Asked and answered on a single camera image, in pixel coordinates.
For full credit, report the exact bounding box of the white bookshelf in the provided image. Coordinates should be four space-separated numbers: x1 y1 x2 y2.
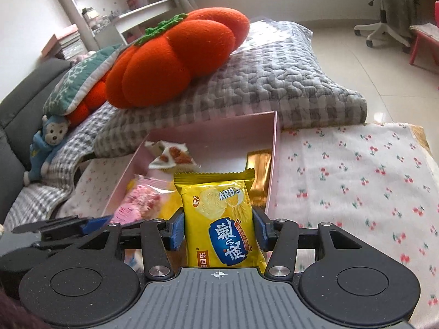
44 0 182 50

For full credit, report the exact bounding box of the grey checked blanket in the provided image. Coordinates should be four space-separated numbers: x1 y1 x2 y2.
3 103 114 232

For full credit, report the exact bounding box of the blue monkey plush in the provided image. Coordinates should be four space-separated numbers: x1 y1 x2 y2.
22 115 71 183

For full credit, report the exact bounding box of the small orange pumpkin cushion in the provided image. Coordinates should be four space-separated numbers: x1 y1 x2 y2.
67 70 115 128

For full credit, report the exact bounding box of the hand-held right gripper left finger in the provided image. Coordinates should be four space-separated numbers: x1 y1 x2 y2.
68 208 187 280

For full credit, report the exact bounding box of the gold snack packet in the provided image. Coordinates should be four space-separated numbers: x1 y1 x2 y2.
246 148 274 208

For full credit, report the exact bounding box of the person's left forearm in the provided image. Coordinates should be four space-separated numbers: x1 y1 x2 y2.
0 283 47 329

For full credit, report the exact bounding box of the cherry print cloth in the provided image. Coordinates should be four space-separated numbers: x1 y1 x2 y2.
63 123 439 329

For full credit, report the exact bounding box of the pink child chair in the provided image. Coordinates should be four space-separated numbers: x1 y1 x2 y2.
408 22 439 67

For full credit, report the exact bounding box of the stack of books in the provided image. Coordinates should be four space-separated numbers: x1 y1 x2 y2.
41 24 86 60

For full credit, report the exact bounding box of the green snowflake pillow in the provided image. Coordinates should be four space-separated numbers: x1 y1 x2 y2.
43 44 126 116

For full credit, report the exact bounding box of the yellow cracker packet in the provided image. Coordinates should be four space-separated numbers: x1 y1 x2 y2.
173 169 269 270

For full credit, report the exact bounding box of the pink cardboard box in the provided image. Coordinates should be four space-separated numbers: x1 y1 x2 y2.
102 110 282 222

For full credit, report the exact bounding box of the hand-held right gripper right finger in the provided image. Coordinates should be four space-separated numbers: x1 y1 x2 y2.
253 208 365 279

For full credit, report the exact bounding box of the pink rice cracker packet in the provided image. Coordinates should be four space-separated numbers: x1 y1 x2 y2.
110 174 174 226

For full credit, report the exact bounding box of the large orange pumpkin cushion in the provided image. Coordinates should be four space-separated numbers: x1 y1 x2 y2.
105 8 250 108

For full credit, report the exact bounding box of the grey sofa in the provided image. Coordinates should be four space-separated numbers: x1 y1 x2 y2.
0 58 74 187

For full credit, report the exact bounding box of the grey checked pillow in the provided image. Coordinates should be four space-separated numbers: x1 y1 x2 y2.
93 21 368 158

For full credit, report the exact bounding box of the white nut print snack packet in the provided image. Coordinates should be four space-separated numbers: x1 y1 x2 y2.
144 140 201 172

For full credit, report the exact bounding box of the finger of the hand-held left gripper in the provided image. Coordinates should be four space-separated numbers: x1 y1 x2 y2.
29 235 103 251
12 215 114 235

